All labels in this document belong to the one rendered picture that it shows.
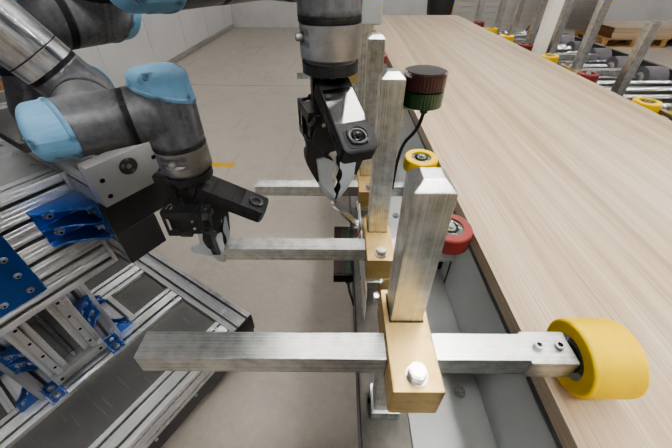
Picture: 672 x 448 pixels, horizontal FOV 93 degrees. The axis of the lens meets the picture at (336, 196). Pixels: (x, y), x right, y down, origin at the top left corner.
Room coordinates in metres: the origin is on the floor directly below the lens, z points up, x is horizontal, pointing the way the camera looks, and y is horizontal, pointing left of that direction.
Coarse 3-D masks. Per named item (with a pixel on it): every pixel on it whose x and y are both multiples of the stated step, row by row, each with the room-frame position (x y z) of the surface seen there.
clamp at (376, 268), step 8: (368, 232) 0.45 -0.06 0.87; (376, 232) 0.45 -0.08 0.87; (384, 232) 0.45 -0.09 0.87; (368, 240) 0.43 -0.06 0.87; (376, 240) 0.43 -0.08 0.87; (384, 240) 0.43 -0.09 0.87; (368, 248) 0.41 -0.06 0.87; (376, 248) 0.41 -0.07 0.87; (392, 248) 0.41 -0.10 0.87; (368, 256) 0.39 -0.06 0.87; (392, 256) 0.39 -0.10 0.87; (368, 264) 0.38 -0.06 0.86; (376, 264) 0.38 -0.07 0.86; (384, 264) 0.38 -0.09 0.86; (368, 272) 0.38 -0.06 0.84; (376, 272) 0.38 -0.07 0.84; (384, 272) 0.38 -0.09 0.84
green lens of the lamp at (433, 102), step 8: (408, 96) 0.45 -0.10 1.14; (416, 96) 0.44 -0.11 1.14; (424, 96) 0.44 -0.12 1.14; (432, 96) 0.44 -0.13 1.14; (440, 96) 0.44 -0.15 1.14; (408, 104) 0.45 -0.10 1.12; (416, 104) 0.44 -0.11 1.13; (424, 104) 0.44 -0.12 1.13; (432, 104) 0.44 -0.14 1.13; (440, 104) 0.45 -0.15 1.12
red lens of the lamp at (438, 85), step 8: (408, 72) 0.46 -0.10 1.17; (408, 80) 0.45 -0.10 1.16; (416, 80) 0.44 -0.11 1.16; (424, 80) 0.44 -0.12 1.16; (432, 80) 0.44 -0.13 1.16; (440, 80) 0.44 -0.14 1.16; (408, 88) 0.45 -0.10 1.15; (416, 88) 0.44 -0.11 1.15; (424, 88) 0.44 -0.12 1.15; (432, 88) 0.44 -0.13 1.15; (440, 88) 0.44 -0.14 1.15
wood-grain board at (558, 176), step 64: (448, 64) 1.53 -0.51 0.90; (512, 64) 1.53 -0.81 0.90; (448, 128) 0.85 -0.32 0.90; (512, 128) 0.85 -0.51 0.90; (576, 128) 0.85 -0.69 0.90; (640, 128) 0.85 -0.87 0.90; (512, 192) 0.54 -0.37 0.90; (576, 192) 0.54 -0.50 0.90; (640, 192) 0.54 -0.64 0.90; (512, 256) 0.36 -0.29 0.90; (576, 256) 0.36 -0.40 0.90; (640, 256) 0.36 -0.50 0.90; (512, 320) 0.25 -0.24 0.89; (640, 320) 0.24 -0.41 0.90
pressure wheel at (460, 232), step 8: (456, 216) 0.45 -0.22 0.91; (456, 224) 0.43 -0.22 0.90; (464, 224) 0.43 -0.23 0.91; (448, 232) 0.41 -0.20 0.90; (456, 232) 0.41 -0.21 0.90; (464, 232) 0.41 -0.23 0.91; (472, 232) 0.41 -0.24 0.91; (448, 240) 0.39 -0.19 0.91; (456, 240) 0.39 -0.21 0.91; (464, 240) 0.39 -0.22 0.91; (448, 248) 0.39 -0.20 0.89; (456, 248) 0.39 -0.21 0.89; (464, 248) 0.39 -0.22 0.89; (440, 264) 0.42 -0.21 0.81
